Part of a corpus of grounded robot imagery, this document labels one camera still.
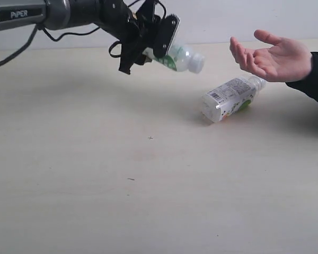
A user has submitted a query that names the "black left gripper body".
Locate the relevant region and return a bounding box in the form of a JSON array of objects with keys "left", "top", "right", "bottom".
[{"left": 100, "top": 1, "right": 164, "bottom": 57}]

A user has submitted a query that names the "white green label bottle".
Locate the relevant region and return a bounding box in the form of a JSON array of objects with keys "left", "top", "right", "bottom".
[{"left": 144, "top": 44, "right": 205, "bottom": 74}]

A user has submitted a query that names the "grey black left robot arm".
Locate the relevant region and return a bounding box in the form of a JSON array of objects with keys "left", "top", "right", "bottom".
[{"left": 0, "top": 0, "right": 180, "bottom": 75}]

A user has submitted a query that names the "black sleeved forearm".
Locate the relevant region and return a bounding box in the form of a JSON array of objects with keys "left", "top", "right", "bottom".
[{"left": 286, "top": 51, "right": 318, "bottom": 102}]

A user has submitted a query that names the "clear bottle with barcode label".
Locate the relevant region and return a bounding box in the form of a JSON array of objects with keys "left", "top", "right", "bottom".
[{"left": 200, "top": 76, "right": 267, "bottom": 123}]

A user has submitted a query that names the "open bare human hand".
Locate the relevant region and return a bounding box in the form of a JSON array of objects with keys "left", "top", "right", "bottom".
[{"left": 229, "top": 30, "right": 313, "bottom": 83}]

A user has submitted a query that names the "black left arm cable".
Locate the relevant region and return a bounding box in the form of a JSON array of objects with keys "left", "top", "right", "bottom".
[{"left": 0, "top": 0, "right": 167, "bottom": 71}]

